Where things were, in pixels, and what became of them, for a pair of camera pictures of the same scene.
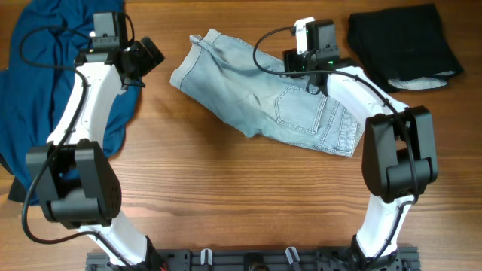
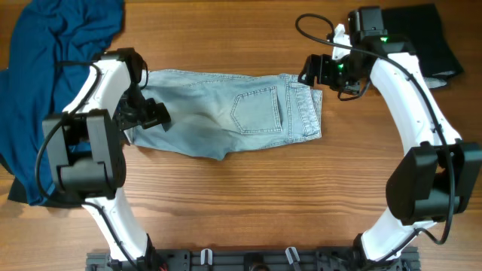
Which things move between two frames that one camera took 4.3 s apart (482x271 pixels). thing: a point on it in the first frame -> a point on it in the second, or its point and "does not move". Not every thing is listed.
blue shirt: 38,86 does not move
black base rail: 402,259 does not move
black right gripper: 293,61 -> 326,74
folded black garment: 403,49 does not move
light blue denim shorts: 258,98 -> 215,114
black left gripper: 148,62 -> 158,114
